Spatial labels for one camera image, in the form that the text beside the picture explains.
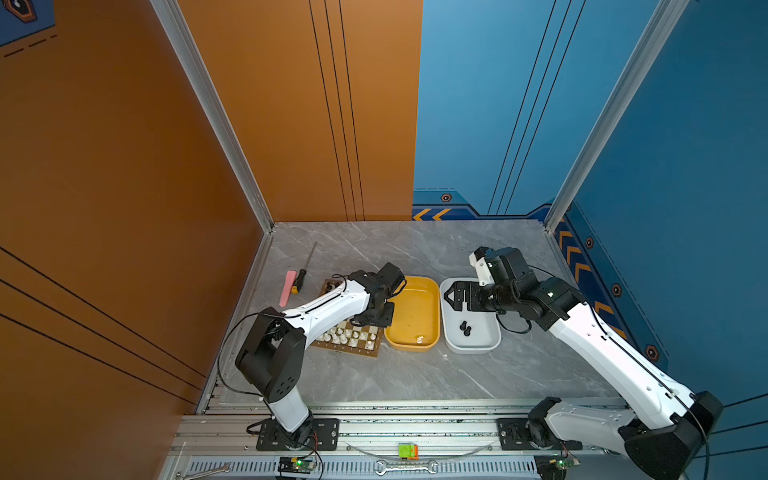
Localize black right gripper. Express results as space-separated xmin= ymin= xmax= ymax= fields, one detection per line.
xmin=441 ymin=280 xmax=517 ymax=313

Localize yellow plastic tray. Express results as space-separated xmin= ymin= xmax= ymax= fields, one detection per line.
xmin=384 ymin=276 xmax=441 ymax=353

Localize black chess pieces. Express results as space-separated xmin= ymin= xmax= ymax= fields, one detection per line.
xmin=459 ymin=321 xmax=472 ymax=337

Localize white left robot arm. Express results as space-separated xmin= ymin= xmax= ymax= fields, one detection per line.
xmin=235 ymin=263 xmax=406 ymax=447

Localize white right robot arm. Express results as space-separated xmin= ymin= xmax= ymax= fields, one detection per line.
xmin=441 ymin=247 xmax=723 ymax=479

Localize white chess pieces on board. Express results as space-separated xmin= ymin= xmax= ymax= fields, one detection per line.
xmin=317 ymin=323 xmax=379 ymax=349

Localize green circuit board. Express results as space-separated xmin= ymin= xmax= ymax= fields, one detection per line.
xmin=277 ymin=456 xmax=317 ymax=478

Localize white plastic tray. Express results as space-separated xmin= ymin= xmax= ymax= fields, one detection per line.
xmin=439 ymin=277 xmax=502 ymax=354

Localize brown chessboard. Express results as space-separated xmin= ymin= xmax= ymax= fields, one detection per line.
xmin=311 ymin=278 xmax=385 ymax=359

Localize green orange small box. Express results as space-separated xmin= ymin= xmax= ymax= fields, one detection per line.
xmin=397 ymin=443 xmax=419 ymax=461

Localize silver wrench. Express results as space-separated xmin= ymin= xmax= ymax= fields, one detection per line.
xmin=374 ymin=460 xmax=439 ymax=476

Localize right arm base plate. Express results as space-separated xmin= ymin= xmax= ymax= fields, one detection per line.
xmin=496 ymin=417 xmax=583 ymax=451

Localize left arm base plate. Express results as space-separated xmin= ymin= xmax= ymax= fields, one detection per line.
xmin=256 ymin=417 xmax=340 ymax=452

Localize aluminium right corner post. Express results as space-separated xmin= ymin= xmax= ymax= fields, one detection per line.
xmin=544 ymin=0 xmax=689 ymax=234

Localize aluminium corner post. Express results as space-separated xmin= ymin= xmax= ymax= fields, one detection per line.
xmin=544 ymin=0 xmax=689 ymax=234
xmin=150 ymin=0 xmax=275 ymax=234

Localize aluminium left corner post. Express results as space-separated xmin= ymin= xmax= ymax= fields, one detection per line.
xmin=150 ymin=0 xmax=275 ymax=234

